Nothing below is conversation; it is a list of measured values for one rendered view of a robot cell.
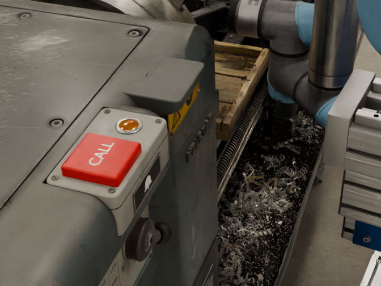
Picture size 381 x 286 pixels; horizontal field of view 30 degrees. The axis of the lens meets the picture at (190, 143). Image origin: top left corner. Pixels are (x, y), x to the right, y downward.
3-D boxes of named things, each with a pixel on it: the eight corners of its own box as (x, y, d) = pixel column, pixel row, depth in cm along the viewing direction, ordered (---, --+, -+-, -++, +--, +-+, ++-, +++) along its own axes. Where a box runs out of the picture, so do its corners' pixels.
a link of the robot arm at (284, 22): (315, 59, 127) (319, 16, 122) (255, 50, 130) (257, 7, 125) (324, 38, 133) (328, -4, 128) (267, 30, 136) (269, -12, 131)
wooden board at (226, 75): (228, 141, 137) (228, 124, 134) (62, 109, 147) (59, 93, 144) (269, 64, 159) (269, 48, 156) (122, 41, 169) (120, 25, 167)
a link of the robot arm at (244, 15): (255, 45, 130) (257, 4, 125) (232, 41, 131) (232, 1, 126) (267, 26, 135) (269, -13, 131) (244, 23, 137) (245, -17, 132)
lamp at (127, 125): (134, 137, 74) (134, 131, 73) (115, 134, 74) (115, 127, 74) (142, 126, 75) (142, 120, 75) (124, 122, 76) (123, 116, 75)
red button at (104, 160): (118, 195, 67) (116, 178, 66) (62, 182, 69) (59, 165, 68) (143, 157, 72) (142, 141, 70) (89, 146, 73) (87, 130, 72)
